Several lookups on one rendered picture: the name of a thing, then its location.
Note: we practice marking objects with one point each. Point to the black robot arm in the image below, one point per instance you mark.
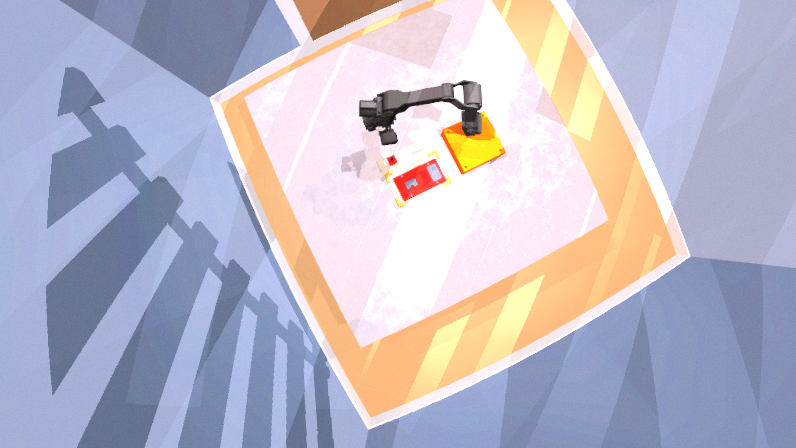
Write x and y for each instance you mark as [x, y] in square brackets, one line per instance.
[392, 102]

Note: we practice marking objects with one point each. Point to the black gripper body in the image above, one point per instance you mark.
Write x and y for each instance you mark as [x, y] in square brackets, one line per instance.
[388, 136]

